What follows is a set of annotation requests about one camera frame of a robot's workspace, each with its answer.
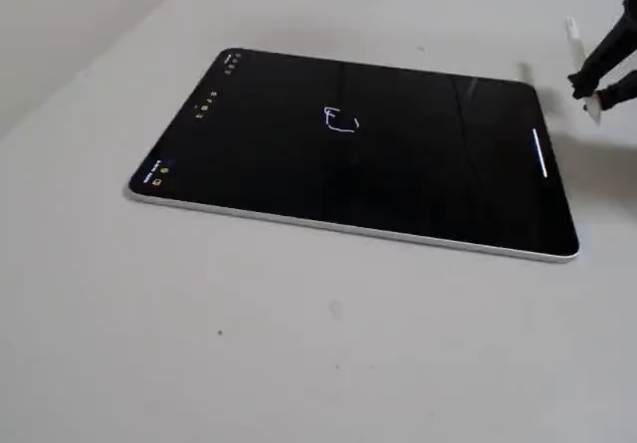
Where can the ipad tablet with black screen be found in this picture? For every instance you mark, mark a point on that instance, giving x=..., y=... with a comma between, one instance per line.
x=358, y=154

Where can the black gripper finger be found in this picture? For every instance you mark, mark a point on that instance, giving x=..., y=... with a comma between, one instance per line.
x=609, y=50
x=619, y=95

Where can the white apple pencil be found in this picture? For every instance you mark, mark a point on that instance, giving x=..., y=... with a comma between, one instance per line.
x=578, y=50

